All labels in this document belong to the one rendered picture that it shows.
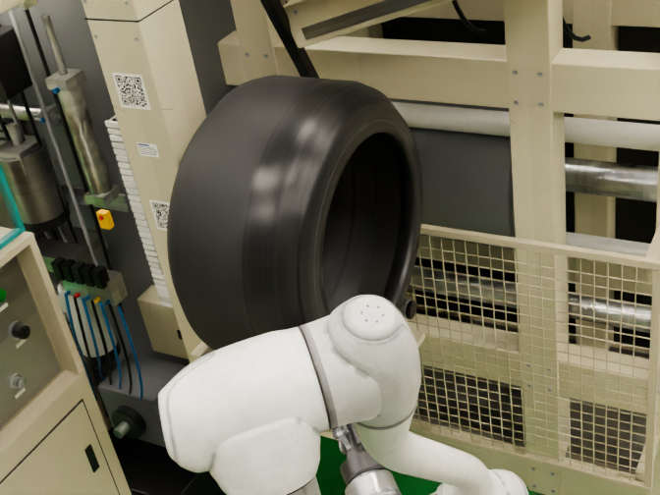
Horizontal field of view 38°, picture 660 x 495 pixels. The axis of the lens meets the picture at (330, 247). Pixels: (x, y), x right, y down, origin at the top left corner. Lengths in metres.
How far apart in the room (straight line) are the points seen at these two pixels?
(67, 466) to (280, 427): 1.20
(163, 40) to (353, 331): 0.94
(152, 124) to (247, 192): 0.33
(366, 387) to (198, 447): 0.21
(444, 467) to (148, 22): 0.97
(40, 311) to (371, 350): 1.19
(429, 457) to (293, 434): 0.35
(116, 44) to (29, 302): 0.60
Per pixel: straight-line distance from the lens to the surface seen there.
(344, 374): 1.12
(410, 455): 1.39
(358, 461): 1.70
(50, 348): 2.22
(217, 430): 1.12
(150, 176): 2.02
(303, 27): 2.14
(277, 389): 1.12
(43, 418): 2.19
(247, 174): 1.71
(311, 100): 1.78
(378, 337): 1.11
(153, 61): 1.88
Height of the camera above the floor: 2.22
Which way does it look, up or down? 33 degrees down
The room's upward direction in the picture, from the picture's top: 10 degrees counter-clockwise
